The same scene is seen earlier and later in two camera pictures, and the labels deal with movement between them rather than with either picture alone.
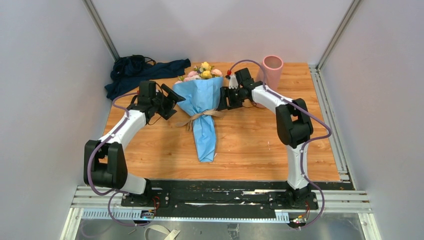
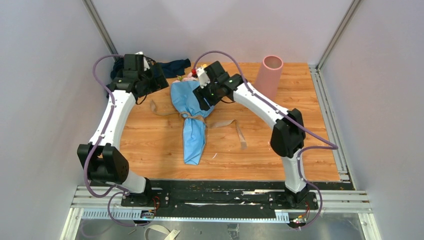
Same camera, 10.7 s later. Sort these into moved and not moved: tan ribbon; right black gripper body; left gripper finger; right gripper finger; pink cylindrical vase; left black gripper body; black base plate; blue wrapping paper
Moved: right gripper finger; left black gripper body; blue wrapping paper; right black gripper body; left gripper finger; tan ribbon
Not moved: black base plate; pink cylindrical vase
